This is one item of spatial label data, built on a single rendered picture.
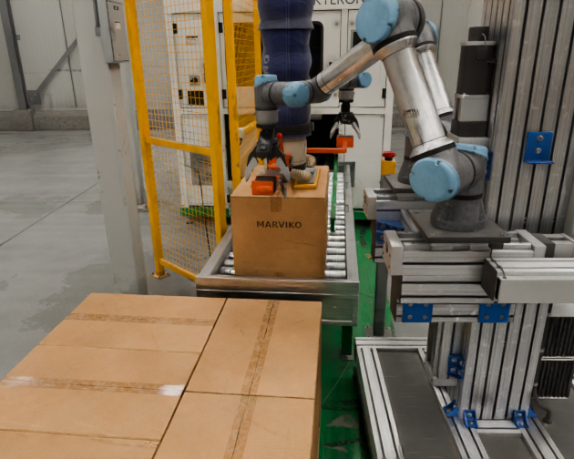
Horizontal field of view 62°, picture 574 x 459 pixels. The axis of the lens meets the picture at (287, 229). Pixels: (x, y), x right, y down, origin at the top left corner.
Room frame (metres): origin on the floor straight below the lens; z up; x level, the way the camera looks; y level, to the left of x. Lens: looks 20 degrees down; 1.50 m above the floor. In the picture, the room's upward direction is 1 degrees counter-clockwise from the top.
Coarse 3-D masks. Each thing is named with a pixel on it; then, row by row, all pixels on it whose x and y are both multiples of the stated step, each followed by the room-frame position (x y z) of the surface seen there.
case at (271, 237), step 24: (240, 192) 1.99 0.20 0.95; (288, 192) 1.98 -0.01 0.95; (312, 192) 1.97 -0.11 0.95; (240, 216) 1.94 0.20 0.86; (264, 216) 1.93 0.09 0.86; (288, 216) 1.91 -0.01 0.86; (312, 216) 1.90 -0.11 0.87; (240, 240) 1.94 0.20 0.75; (264, 240) 1.93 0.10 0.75; (288, 240) 1.91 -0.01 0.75; (312, 240) 1.90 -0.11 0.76; (240, 264) 1.94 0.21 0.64; (264, 264) 1.93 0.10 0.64; (288, 264) 1.91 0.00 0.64; (312, 264) 1.90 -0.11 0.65
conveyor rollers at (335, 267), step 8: (328, 192) 3.39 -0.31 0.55; (336, 192) 3.39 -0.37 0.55; (328, 200) 3.20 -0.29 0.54; (336, 200) 3.20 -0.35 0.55; (328, 208) 3.03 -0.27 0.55; (336, 208) 3.02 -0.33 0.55; (328, 216) 2.85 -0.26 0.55; (336, 216) 2.85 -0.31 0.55; (328, 224) 2.74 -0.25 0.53; (336, 224) 2.74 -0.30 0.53; (328, 232) 2.57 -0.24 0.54; (336, 232) 2.57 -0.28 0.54; (328, 240) 2.47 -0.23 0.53; (336, 240) 2.47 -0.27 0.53; (344, 240) 2.48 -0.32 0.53; (328, 248) 2.32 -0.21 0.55; (336, 248) 2.38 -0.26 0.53; (232, 256) 2.26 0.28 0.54; (328, 256) 2.22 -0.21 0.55; (336, 256) 2.22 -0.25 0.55; (344, 256) 2.22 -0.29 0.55; (224, 264) 2.17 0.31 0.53; (232, 264) 2.17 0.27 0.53; (328, 264) 2.13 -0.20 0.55; (336, 264) 2.12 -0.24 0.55; (344, 264) 2.12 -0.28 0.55; (224, 272) 2.08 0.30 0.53; (232, 272) 2.08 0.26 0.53; (328, 272) 2.03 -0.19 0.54; (336, 272) 2.03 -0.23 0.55; (344, 272) 2.03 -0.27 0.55
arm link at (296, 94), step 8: (272, 88) 1.56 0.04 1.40; (280, 88) 1.54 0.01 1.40; (288, 88) 1.52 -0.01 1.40; (296, 88) 1.51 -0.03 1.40; (304, 88) 1.53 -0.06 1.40; (312, 88) 1.59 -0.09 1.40; (272, 96) 1.56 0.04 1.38; (280, 96) 1.54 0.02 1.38; (288, 96) 1.51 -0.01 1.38; (296, 96) 1.51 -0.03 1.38; (304, 96) 1.53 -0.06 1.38; (312, 96) 1.59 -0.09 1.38; (272, 104) 1.58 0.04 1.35; (280, 104) 1.56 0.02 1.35; (288, 104) 1.53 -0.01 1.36; (296, 104) 1.51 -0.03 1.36; (304, 104) 1.54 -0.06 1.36
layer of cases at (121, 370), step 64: (64, 320) 1.64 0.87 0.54; (128, 320) 1.63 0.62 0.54; (192, 320) 1.63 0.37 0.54; (256, 320) 1.62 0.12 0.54; (320, 320) 1.62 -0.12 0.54; (0, 384) 1.25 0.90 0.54; (64, 384) 1.25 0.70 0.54; (128, 384) 1.24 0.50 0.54; (192, 384) 1.24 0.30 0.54; (256, 384) 1.23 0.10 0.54; (320, 384) 1.66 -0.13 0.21; (0, 448) 0.99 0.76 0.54; (64, 448) 0.99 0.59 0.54; (128, 448) 0.98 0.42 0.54; (192, 448) 0.98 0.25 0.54; (256, 448) 0.98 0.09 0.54
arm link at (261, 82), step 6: (258, 78) 1.60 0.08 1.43; (264, 78) 1.59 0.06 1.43; (270, 78) 1.60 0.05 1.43; (276, 78) 1.62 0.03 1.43; (258, 84) 1.60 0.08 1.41; (264, 84) 1.59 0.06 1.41; (270, 84) 1.58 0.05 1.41; (258, 90) 1.60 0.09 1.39; (264, 90) 1.58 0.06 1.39; (258, 96) 1.60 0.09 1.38; (264, 96) 1.58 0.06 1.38; (258, 102) 1.60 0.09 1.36; (264, 102) 1.59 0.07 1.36; (270, 102) 1.58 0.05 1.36; (258, 108) 1.60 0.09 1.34; (264, 108) 1.59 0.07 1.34; (270, 108) 1.59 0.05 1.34; (276, 108) 1.61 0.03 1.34
